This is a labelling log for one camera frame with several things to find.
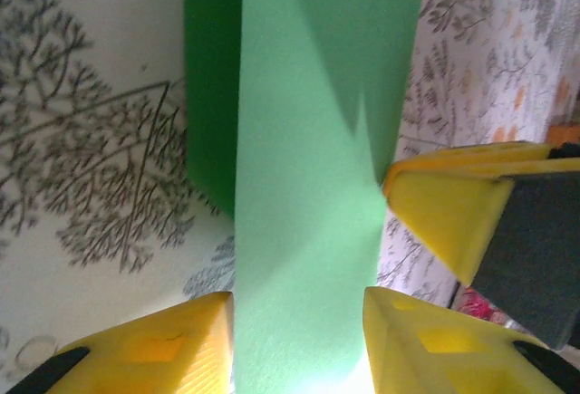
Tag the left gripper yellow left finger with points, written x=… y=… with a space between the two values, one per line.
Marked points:
x=158 y=358

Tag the Fox's fruit candy bag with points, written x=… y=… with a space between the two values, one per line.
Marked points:
x=476 y=305

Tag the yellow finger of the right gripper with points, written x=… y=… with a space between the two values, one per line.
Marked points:
x=453 y=217
x=476 y=158

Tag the orange wooden board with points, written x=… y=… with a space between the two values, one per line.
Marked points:
x=566 y=133

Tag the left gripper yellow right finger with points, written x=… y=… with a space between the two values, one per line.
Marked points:
x=444 y=358

